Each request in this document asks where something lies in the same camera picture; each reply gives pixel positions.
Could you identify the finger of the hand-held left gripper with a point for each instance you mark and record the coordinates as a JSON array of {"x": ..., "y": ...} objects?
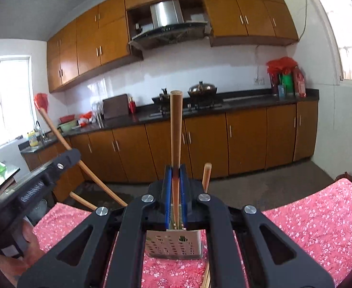
[{"x": 62, "y": 165}]

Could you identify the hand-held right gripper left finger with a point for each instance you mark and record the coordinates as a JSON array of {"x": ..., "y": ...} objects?
[{"x": 168, "y": 199}]

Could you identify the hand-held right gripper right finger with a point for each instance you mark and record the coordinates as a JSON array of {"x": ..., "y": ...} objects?
[{"x": 184, "y": 199}]

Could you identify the wooden chopstick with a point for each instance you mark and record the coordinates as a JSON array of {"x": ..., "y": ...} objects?
[
  {"x": 51, "y": 126},
  {"x": 206, "y": 276},
  {"x": 83, "y": 200},
  {"x": 206, "y": 174},
  {"x": 176, "y": 126}
]

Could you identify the beige perforated chopstick holder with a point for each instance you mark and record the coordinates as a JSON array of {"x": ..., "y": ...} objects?
[{"x": 170, "y": 244}]

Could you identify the person's left hand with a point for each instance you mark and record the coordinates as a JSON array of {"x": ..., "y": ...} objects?
[{"x": 29, "y": 247}]

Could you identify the black-topped side counter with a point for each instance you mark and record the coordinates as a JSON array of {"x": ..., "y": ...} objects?
[{"x": 9, "y": 174}]

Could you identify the green funnel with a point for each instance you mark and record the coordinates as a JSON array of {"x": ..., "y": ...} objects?
[{"x": 0, "y": 168}]

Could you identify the yellow detergent bottle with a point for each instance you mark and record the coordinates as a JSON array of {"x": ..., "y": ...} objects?
[{"x": 32, "y": 139}]

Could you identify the green basin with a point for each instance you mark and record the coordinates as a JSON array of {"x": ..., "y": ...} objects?
[{"x": 68, "y": 126}]

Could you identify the sink faucet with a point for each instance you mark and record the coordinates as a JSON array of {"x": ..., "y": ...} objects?
[{"x": 41, "y": 132}]

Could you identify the red basin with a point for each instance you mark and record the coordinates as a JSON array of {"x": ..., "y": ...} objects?
[{"x": 67, "y": 118}]

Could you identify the red and white bag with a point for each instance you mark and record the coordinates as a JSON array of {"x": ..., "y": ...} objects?
[{"x": 85, "y": 118}]

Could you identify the hanging red plastic bag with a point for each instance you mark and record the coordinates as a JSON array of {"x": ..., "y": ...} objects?
[{"x": 41, "y": 100}]

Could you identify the dark wooden cutting board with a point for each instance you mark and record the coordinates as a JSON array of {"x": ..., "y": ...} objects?
[{"x": 116, "y": 106}]

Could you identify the window over sink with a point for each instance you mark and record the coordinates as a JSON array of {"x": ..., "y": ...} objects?
[{"x": 5, "y": 102}]

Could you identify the wooden base cabinets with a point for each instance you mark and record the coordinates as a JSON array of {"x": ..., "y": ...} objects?
[{"x": 248, "y": 138}]

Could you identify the small red bottle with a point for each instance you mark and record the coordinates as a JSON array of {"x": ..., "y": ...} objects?
[{"x": 132, "y": 106}]

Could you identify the gas stove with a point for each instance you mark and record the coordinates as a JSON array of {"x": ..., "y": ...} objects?
[{"x": 200, "y": 106}]

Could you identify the black pan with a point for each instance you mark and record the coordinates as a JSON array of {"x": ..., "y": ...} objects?
[{"x": 161, "y": 97}]

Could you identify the wok with metal lid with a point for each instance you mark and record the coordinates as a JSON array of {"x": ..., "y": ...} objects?
[{"x": 203, "y": 89}]

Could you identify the black kitchen countertop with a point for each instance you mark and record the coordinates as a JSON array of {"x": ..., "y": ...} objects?
[{"x": 248, "y": 98}]

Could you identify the red floral tablecloth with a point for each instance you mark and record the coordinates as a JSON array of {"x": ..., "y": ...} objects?
[{"x": 314, "y": 225}]

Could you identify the small blue box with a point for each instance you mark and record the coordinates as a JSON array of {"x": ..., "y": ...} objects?
[{"x": 281, "y": 91}]

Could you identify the dark bottle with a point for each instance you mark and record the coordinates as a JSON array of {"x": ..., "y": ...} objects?
[{"x": 274, "y": 84}]

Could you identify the green bottle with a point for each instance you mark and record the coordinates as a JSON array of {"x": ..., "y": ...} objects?
[{"x": 287, "y": 84}]

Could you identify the red oil bottle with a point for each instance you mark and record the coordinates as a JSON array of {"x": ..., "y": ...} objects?
[{"x": 299, "y": 84}]

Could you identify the crumpled red plastic bag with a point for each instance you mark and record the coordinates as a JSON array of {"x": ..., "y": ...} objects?
[{"x": 281, "y": 64}]

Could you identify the steel range hood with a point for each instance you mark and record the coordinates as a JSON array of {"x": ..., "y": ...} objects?
[{"x": 167, "y": 13}]

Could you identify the large bright window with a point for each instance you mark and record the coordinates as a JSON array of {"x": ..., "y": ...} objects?
[{"x": 341, "y": 21}]

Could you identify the wide wooden wall cabinet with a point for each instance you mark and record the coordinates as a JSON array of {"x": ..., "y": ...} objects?
[{"x": 86, "y": 45}]

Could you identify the wall socket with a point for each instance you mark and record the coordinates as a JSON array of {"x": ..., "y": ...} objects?
[{"x": 258, "y": 81}]

